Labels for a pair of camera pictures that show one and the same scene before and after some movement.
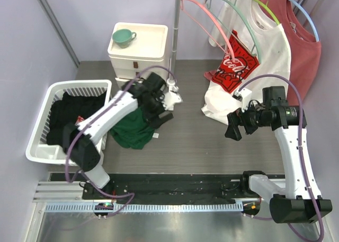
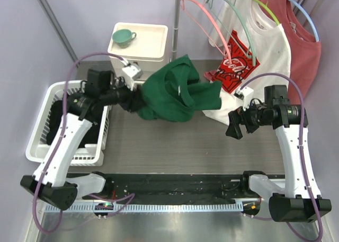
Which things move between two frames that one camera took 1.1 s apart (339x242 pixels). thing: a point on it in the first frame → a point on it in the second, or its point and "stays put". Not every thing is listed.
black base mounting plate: [169, 186] stays put
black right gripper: [234, 118] stays put
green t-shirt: [133, 131] → [173, 92]
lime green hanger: [269, 10] stays put
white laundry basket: [38, 149] stays put
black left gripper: [152, 117] → [135, 99]
